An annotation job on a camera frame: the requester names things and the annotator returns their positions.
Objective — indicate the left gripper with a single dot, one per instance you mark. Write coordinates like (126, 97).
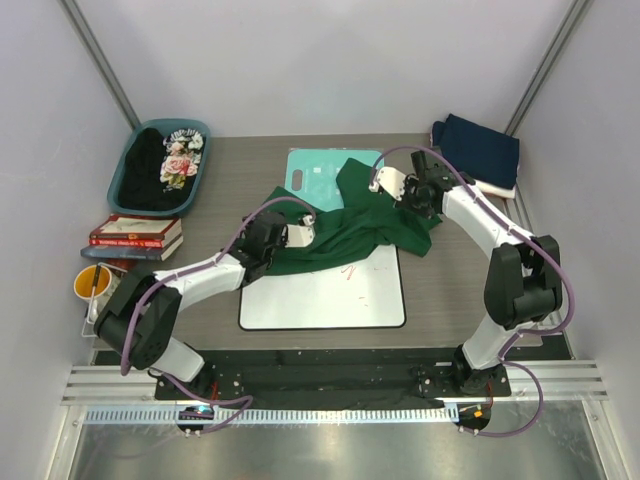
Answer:
(279, 238)

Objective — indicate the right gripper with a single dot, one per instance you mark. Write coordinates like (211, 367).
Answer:
(406, 188)

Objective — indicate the green t-shirt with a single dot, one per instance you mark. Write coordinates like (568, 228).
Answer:
(350, 234)

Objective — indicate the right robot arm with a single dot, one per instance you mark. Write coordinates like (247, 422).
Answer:
(522, 286)

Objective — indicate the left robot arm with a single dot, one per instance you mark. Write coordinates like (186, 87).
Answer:
(139, 318)

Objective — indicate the folded white t-shirt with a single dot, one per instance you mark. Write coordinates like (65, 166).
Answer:
(495, 191)

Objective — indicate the folded navy t-shirt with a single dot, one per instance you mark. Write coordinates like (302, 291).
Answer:
(482, 153)

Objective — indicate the red middle book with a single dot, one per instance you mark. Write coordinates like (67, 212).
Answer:
(135, 242)

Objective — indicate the red book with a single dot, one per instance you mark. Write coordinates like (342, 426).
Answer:
(135, 227)
(135, 242)

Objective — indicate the teal folding board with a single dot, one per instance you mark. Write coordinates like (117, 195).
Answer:
(311, 174)

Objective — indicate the black floral t-shirt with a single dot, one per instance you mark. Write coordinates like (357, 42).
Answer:
(160, 171)

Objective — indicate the white dry-erase board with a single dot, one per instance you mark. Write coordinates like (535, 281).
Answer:
(364, 294)

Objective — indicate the red top book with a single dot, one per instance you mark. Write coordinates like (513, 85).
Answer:
(135, 227)

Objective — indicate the teal plastic basket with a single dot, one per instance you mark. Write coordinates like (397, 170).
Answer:
(165, 126)

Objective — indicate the orange interior mug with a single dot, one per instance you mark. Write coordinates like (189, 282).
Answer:
(95, 285)

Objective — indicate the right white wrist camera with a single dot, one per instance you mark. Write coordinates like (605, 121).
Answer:
(390, 181)

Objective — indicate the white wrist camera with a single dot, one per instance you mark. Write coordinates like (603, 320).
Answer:
(390, 181)
(301, 234)

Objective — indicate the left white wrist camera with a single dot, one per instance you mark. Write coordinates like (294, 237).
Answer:
(301, 234)

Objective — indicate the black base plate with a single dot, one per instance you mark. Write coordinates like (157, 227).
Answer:
(342, 378)

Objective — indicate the slotted cable duct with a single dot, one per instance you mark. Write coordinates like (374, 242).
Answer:
(199, 415)

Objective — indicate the aluminium frame rail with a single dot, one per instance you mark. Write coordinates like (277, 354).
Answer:
(560, 380)

